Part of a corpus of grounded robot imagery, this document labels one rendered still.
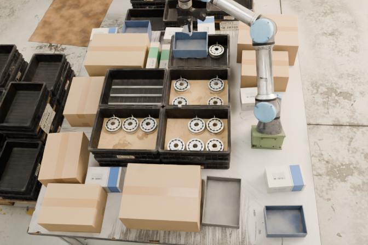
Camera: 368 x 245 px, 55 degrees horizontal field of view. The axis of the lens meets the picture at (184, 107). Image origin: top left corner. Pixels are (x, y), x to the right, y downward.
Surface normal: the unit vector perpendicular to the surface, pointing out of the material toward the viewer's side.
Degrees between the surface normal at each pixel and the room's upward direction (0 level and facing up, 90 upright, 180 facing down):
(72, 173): 0
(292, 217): 0
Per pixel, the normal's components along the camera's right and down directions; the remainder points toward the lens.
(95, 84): -0.09, -0.56
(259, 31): -0.40, 0.12
